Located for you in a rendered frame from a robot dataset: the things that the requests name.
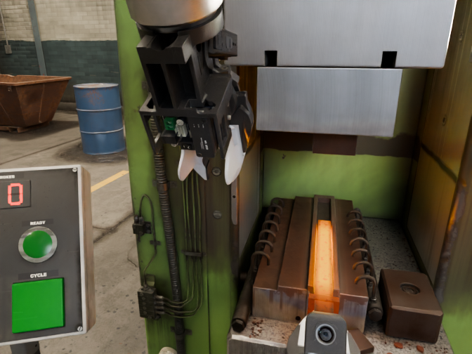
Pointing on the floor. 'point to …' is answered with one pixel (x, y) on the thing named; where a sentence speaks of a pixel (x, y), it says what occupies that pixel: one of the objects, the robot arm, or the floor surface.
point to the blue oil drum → (100, 118)
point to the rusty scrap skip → (29, 100)
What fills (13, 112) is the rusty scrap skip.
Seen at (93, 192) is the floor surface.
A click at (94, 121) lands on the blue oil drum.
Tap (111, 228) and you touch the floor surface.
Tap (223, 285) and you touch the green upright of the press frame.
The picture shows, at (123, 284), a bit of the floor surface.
